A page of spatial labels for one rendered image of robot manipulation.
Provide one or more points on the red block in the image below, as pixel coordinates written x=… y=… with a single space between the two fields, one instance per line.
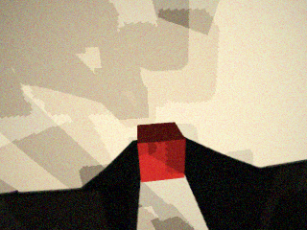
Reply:
x=161 y=151

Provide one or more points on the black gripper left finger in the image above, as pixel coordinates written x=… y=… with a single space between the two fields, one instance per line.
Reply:
x=109 y=201

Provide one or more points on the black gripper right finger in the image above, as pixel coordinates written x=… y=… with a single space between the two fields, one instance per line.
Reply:
x=235 y=195

